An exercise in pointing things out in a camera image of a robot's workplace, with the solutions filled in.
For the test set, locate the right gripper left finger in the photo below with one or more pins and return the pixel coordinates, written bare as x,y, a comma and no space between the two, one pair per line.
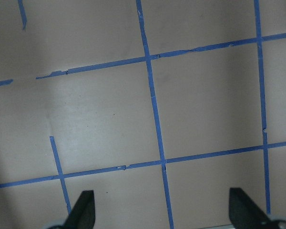
83,215

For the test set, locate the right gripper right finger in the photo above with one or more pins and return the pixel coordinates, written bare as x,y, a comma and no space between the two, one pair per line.
244,213

